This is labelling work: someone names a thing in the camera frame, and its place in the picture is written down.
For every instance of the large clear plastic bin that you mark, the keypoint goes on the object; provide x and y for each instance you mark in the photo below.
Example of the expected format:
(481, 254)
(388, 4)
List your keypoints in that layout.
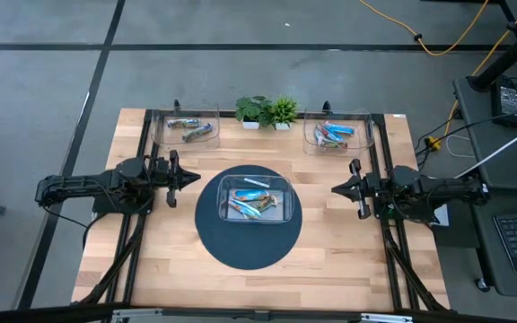
(282, 215)

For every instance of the black power adapter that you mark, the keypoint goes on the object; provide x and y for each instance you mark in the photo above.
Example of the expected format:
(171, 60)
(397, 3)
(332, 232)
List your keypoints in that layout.
(507, 103)

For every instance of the grey table top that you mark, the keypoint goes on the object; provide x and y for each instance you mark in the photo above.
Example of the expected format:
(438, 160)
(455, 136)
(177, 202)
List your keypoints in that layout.
(487, 251)
(501, 161)

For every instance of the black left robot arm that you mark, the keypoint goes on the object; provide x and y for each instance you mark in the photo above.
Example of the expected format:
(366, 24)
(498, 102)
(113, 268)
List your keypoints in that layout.
(83, 186)

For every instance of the round dark blue woven mat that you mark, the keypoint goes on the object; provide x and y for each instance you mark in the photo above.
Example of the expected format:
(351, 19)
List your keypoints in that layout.
(240, 247)

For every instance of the green and red granola bar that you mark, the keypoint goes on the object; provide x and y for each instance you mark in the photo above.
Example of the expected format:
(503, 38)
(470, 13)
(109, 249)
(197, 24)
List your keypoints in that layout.
(332, 145)

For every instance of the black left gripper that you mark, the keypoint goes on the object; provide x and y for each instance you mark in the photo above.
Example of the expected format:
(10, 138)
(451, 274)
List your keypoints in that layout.
(172, 179)

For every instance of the black stand leg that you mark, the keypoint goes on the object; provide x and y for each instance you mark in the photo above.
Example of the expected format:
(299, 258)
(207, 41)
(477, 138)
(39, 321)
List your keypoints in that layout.
(510, 56)

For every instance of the blue snack bar packet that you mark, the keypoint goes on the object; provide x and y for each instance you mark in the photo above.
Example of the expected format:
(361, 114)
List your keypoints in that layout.
(245, 209)

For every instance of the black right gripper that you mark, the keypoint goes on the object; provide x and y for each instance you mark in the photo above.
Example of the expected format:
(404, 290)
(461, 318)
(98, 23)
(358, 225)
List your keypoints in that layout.
(366, 188)

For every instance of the black caster wheel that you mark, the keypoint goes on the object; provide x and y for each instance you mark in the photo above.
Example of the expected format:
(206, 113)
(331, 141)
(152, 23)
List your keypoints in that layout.
(481, 285)

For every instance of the broad-leaf plant white pot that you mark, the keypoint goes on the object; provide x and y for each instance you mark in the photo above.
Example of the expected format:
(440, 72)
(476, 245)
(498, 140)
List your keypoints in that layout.
(251, 110)

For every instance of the black aluminium table frame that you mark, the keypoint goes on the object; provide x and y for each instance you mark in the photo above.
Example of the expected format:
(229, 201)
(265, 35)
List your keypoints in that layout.
(379, 139)

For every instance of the black rig crossbeam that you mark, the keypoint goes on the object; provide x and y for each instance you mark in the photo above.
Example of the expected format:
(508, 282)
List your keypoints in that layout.
(258, 315)

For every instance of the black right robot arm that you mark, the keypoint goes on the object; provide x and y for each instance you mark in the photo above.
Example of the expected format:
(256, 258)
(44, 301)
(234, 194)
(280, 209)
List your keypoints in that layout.
(442, 190)

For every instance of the grassy plant white pot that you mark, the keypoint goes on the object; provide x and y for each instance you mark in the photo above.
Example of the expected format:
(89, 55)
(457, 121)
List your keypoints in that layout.
(284, 111)

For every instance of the small clear plastic bin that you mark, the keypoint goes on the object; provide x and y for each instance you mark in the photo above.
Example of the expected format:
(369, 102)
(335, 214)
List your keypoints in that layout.
(169, 139)
(361, 143)

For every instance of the white label strip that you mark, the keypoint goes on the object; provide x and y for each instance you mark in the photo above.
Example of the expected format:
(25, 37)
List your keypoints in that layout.
(256, 182)

